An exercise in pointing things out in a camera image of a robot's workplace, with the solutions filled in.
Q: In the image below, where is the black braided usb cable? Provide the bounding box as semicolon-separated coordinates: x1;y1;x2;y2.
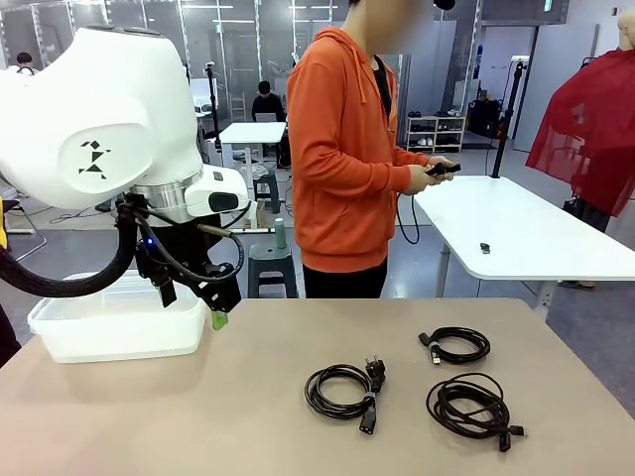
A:
418;325;492;368

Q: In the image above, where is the white desk with metal legs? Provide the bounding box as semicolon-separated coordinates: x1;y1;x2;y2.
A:
414;174;635;318

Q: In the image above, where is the white shoe rack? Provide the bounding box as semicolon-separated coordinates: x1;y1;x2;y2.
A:
405;114;467;154

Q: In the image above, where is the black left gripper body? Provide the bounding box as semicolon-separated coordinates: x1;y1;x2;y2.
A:
134;212;225;285

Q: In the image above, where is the person's right hand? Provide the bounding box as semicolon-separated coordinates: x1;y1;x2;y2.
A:
408;165;444;197

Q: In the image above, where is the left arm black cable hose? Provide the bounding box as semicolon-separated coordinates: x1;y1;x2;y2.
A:
0;195;140;298

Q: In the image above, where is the red cape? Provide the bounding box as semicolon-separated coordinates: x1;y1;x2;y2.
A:
525;48;635;218

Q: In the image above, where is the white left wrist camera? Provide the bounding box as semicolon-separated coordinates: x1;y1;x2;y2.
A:
184;166;259;230

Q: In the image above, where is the dark rounded object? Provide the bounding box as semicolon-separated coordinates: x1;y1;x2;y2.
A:
0;301;22;369

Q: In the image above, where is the seated person in black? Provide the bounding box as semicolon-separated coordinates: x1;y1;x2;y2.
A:
250;79;288;123

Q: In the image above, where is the clear plastic storage container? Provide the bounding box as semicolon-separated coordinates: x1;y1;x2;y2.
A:
28;270;208;365

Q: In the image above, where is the metal chair frame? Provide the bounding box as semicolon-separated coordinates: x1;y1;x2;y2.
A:
0;196;49;265

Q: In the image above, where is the black extension cable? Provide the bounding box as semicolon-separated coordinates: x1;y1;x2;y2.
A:
425;372;528;453

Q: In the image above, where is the person's left forearm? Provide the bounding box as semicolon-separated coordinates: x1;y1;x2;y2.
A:
394;146;432;170

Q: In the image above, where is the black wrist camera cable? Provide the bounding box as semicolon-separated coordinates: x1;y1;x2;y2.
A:
195;223;247;287

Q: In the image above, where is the dark step stool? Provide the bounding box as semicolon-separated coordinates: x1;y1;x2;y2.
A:
251;168;283;215

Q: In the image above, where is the person's right forearm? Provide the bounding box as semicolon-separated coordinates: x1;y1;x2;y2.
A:
341;161;416;197

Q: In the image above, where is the person in orange hoodie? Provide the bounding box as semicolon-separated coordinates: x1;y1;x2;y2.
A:
286;0;465;299

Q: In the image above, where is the black equipment case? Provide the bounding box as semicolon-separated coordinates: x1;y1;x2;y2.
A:
467;97;508;140

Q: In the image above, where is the man in grey jacket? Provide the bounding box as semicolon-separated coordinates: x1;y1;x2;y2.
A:
13;51;42;76

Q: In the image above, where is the grey-green plastic stool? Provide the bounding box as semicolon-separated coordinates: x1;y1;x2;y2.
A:
246;242;300;299

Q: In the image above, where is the black camera tripod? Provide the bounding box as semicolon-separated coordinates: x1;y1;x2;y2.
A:
204;60;223;151

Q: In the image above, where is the beige mannequin head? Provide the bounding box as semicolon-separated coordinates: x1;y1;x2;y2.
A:
616;11;635;51

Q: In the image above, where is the white panel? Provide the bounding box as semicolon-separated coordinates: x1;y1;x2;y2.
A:
190;77;219;118

